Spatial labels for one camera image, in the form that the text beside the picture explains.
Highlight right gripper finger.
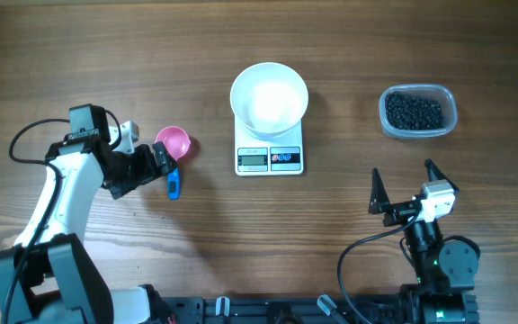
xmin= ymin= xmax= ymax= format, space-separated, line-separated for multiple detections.
xmin=424 ymin=158 xmax=460 ymax=194
xmin=368 ymin=167 xmax=391 ymax=214

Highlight pink scoop blue handle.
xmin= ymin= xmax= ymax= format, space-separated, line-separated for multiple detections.
xmin=155 ymin=126 xmax=191 ymax=201

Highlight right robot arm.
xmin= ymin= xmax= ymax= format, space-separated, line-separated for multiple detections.
xmin=361 ymin=159 xmax=481 ymax=323

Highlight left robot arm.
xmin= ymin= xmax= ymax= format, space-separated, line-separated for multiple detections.
xmin=0 ymin=103 xmax=177 ymax=323

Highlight white digital kitchen scale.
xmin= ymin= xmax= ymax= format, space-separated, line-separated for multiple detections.
xmin=234 ymin=119 xmax=305 ymax=176

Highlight white round bowl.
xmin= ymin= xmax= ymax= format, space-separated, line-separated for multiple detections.
xmin=229 ymin=62 xmax=309 ymax=138

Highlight black beans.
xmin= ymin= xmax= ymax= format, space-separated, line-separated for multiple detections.
xmin=386 ymin=92 xmax=443 ymax=131

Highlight clear plastic container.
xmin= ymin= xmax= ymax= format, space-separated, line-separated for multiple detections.
xmin=379 ymin=84 xmax=458 ymax=140

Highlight right black camera cable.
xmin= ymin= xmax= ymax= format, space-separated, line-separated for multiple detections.
xmin=336 ymin=211 xmax=422 ymax=324

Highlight black camera cable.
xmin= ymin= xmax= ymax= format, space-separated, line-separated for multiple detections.
xmin=0 ymin=109 xmax=123 ymax=324
xmin=336 ymin=211 xmax=422 ymax=324

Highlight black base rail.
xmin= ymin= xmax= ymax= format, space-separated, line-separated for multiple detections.
xmin=163 ymin=293 xmax=480 ymax=324

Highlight left black camera cable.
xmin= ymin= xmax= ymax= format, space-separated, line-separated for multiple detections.
xmin=0 ymin=109 xmax=123 ymax=324

